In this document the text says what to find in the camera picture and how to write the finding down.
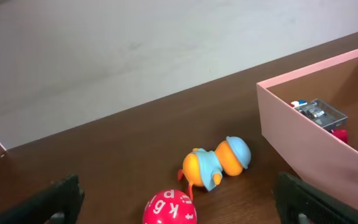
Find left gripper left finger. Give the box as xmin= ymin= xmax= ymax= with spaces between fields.
xmin=0 ymin=174 xmax=85 ymax=224

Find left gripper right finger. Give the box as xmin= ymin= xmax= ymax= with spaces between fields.
xmin=273 ymin=172 xmax=358 ymax=224

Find red toy car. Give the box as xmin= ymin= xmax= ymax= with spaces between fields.
xmin=289 ymin=99 xmax=349 ymax=144

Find orange blue duck toy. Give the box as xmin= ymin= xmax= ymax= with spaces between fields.
xmin=177 ymin=136 xmax=252 ymax=199

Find red letter polyhedral die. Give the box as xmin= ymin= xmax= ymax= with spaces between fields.
xmin=142 ymin=189 xmax=198 ymax=224

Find beige open cardboard box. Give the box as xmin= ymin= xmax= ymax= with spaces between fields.
xmin=257 ymin=49 xmax=358 ymax=209

